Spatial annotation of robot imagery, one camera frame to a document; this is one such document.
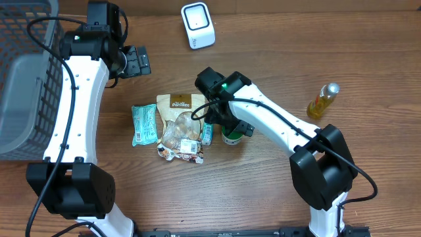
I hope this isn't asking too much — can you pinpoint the small green sachet pack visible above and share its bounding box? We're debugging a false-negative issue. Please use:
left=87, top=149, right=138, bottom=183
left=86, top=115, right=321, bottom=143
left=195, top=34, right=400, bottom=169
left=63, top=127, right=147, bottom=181
left=201, top=123, right=213, bottom=145

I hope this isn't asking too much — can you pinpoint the green lid round jar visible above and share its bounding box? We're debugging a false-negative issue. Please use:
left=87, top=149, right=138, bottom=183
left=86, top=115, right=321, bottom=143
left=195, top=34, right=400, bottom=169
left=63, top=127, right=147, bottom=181
left=222, top=126, right=243, bottom=145

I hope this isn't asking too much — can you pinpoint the brown Pantree snack pouch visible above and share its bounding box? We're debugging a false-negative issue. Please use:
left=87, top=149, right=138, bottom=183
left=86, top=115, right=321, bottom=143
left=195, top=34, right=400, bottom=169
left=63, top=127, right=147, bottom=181
left=157, top=94, right=205, bottom=164

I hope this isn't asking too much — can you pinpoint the green wet wipes pack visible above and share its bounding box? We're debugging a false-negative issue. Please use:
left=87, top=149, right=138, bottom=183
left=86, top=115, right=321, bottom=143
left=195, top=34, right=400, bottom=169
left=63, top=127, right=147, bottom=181
left=132, top=104, right=158, bottom=147

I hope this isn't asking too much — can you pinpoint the yellow oil glass bottle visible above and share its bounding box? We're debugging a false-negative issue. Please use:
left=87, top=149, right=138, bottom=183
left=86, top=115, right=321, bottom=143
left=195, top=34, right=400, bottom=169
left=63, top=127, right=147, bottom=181
left=307, top=82, right=340, bottom=119

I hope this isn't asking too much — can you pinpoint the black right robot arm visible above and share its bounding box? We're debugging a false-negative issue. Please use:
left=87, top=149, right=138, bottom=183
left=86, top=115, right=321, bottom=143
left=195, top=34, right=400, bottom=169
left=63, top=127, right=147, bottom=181
left=195, top=67, right=357, bottom=236

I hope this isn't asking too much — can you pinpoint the white barcode scanner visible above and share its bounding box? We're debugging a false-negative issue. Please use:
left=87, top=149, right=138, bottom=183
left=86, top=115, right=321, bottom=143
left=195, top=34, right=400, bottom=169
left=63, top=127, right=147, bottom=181
left=180, top=2, right=216, bottom=50

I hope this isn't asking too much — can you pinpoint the grey plastic basket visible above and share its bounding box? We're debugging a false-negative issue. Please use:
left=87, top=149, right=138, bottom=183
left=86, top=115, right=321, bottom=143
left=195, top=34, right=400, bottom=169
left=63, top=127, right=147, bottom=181
left=1, top=0, right=63, bottom=161

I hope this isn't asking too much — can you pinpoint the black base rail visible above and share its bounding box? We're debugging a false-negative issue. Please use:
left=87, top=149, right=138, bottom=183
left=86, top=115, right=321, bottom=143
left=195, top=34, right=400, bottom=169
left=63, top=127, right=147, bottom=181
left=134, top=225, right=371, bottom=237

